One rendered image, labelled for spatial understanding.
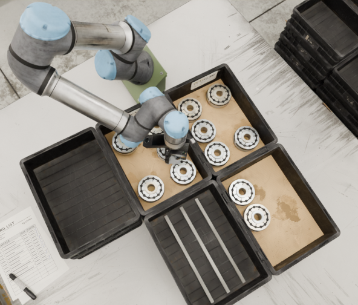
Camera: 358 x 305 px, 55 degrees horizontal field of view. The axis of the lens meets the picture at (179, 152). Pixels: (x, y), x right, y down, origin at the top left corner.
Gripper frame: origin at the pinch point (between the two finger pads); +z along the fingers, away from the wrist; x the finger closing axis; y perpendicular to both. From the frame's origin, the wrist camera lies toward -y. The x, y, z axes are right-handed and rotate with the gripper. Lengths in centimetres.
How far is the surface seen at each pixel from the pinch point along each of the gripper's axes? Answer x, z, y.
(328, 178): 5, 15, 72
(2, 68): 73, 85, -126
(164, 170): -5.7, 2.0, -0.6
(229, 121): 19.3, 2.1, 23.6
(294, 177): -3, -4, 50
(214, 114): 21.6, 2.1, 16.9
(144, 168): -6.1, 2.0, -8.3
